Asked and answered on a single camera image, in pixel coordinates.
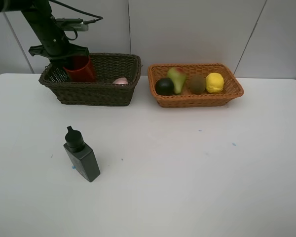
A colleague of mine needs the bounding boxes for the red plastic cup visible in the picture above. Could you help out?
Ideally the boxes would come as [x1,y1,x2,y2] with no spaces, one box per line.
[63,56,96,83]

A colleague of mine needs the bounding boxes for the dark pump bottle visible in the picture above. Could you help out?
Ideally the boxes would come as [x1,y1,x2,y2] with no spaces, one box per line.
[63,126,101,182]

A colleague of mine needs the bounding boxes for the green pear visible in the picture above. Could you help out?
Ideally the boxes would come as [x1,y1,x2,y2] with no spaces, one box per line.
[167,67,186,95]

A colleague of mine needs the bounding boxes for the brown kiwi fruit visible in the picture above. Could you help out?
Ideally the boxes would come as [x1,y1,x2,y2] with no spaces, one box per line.
[189,75,206,94]

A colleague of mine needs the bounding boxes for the dark round fruit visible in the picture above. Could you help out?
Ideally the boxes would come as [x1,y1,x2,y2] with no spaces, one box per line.
[155,78,174,96]

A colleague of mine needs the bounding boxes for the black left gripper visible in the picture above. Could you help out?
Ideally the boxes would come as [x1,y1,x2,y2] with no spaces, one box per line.
[29,43,89,82]

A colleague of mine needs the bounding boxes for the yellow lemon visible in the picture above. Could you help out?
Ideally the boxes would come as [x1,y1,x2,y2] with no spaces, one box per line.
[206,73,224,93]

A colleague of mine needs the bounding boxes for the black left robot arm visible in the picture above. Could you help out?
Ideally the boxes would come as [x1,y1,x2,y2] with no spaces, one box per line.
[0,0,103,82]

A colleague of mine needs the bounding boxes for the dark brown wicker basket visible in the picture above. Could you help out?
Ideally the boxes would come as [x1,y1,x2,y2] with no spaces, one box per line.
[39,53,142,106]

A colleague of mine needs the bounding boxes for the orange wicker basket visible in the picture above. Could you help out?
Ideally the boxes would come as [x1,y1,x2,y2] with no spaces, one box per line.
[148,63,244,108]

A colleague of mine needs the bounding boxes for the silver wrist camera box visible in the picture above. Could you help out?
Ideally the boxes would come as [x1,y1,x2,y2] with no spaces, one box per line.
[55,18,89,32]

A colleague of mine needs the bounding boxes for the pink lotion bottle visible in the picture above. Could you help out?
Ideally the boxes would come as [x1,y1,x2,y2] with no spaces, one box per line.
[113,77,128,85]

